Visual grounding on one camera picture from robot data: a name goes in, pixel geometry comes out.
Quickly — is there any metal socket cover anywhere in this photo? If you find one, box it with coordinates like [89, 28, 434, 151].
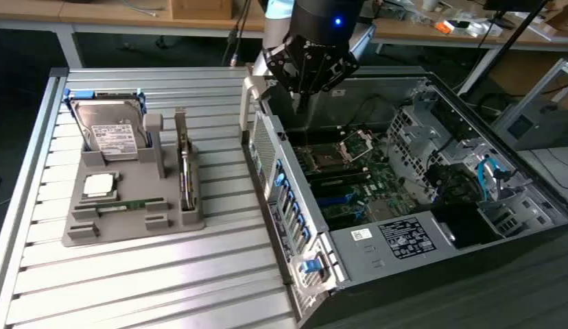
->
[336, 130, 375, 162]

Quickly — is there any grey power supply unit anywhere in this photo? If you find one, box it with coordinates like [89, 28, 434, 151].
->
[327, 210, 459, 284]

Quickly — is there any green RAM stick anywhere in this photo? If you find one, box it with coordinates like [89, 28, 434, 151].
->
[85, 199, 164, 212]
[310, 172, 372, 190]

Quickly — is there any aluminium profile frame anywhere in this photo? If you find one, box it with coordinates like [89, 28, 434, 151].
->
[511, 57, 568, 114]

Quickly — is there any black monitor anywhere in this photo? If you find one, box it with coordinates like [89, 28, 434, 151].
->
[483, 0, 549, 29]

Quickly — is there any grey computer tower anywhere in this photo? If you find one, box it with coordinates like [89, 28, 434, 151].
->
[491, 101, 568, 151]

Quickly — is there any silver CPU chip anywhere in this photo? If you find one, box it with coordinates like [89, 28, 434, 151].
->
[80, 173, 117, 199]

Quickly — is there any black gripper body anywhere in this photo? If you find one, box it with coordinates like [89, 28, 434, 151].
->
[286, 0, 364, 80]

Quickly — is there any metal disk bay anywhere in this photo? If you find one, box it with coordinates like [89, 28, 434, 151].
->
[447, 138, 562, 239]

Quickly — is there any open black PC case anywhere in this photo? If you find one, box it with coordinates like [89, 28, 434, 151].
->
[239, 66, 568, 329]

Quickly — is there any cluttered wooden desk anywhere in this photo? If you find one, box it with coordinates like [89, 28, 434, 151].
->
[370, 0, 568, 54]

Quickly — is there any green motherboard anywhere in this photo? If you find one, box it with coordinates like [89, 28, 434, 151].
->
[290, 132, 434, 231]

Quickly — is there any black slanted pole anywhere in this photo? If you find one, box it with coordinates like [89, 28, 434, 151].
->
[455, 0, 551, 97]

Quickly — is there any grey parts rack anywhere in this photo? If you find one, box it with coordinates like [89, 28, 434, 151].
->
[61, 114, 207, 247]

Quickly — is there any hard disk with blue bracket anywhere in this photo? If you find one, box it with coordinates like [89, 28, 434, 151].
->
[63, 88, 149, 162]

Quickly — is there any CPU socket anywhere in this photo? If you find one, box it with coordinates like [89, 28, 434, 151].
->
[308, 145, 348, 174]

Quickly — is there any white cable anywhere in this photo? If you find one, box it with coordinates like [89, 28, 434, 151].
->
[120, 0, 157, 17]

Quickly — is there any long wooden desk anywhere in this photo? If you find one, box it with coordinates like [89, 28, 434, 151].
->
[0, 0, 266, 69]

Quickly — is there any black hanging cable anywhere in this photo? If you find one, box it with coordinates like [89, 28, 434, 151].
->
[220, 0, 252, 66]

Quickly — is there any graphics card with metal bracket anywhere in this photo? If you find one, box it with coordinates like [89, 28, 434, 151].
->
[174, 107, 199, 211]

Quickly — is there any white tape roll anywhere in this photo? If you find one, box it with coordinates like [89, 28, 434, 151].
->
[465, 20, 503, 38]

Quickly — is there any blue expansion slot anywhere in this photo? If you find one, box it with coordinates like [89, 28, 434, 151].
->
[315, 192, 360, 208]

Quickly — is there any perforated metal drive cage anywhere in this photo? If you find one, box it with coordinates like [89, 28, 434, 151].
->
[384, 102, 454, 206]

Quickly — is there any black wire loop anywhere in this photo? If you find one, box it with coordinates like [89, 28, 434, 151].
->
[354, 95, 401, 128]

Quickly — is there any blue wire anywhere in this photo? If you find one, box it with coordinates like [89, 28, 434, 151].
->
[475, 156, 507, 202]

